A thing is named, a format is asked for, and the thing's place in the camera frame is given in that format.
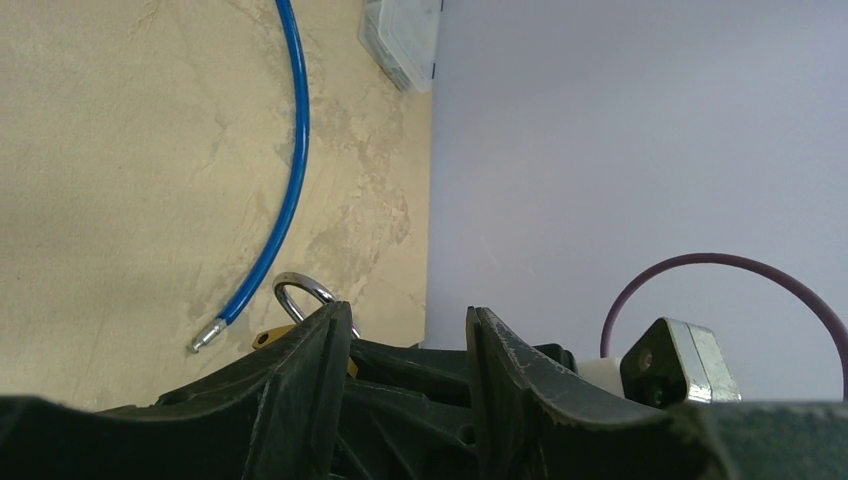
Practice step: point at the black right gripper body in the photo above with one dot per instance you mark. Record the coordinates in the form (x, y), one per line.
(406, 414)

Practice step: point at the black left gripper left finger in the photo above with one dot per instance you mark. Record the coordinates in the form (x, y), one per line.
(272, 414)

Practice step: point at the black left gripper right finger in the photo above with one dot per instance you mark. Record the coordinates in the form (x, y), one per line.
(536, 419)

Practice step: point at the blue cable lock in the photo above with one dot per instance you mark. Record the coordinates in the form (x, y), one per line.
(284, 21)

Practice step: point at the brass padlock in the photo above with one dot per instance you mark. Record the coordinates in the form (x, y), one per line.
(291, 308)

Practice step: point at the clear compartment screw box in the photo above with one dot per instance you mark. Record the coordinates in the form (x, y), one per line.
(401, 36)

